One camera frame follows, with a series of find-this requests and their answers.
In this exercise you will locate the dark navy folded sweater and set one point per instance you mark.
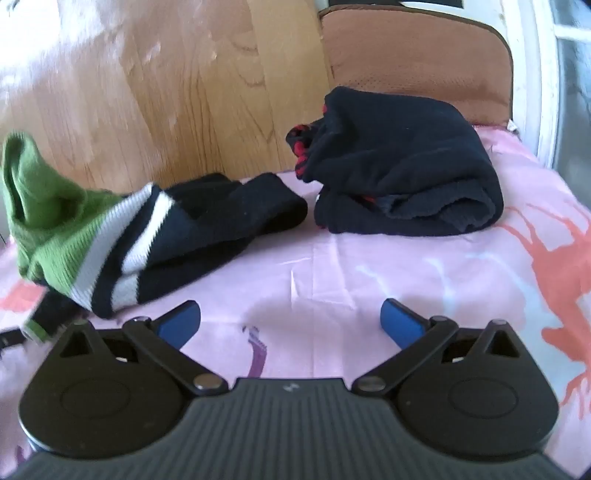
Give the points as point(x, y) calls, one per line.
point(406, 157)

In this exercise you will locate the black metal frame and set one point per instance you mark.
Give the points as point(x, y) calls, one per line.
point(392, 3)

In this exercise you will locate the white window frame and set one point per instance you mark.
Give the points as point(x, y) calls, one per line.
point(545, 78)

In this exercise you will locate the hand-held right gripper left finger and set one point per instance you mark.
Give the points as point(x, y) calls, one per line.
point(179, 323)

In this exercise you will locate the wooden headboard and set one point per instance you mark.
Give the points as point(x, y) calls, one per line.
point(161, 92)

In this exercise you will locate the brown cushion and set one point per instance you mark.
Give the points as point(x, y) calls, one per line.
point(415, 60)

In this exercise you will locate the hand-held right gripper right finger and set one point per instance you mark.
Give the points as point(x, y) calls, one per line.
point(400, 323)

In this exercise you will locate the pink printed bed sheet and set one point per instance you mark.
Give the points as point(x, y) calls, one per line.
point(351, 277)

